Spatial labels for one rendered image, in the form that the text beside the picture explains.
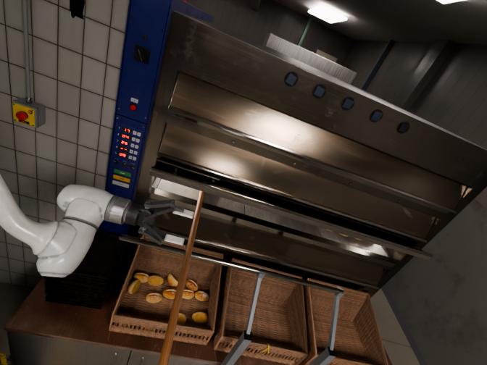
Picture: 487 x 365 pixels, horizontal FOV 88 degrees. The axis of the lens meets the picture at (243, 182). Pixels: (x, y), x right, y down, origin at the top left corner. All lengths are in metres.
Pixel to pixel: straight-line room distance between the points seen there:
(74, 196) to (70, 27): 0.76
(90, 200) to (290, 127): 0.95
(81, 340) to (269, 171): 1.32
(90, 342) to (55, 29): 1.49
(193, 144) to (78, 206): 0.67
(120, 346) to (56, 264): 0.90
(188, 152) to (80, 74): 0.59
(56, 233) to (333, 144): 1.25
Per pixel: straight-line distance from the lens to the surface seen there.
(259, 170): 1.43
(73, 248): 0.90
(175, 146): 1.39
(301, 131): 1.38
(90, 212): 0.93
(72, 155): 1.63
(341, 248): 1.94
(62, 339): 1.76
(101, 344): 1.72
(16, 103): 1.57
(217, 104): 1.29
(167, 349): 1.03
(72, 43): 1.43
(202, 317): 1.78
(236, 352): 1.54
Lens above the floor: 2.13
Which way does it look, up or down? 29 degrees down
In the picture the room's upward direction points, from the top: 24 degrees clockwise
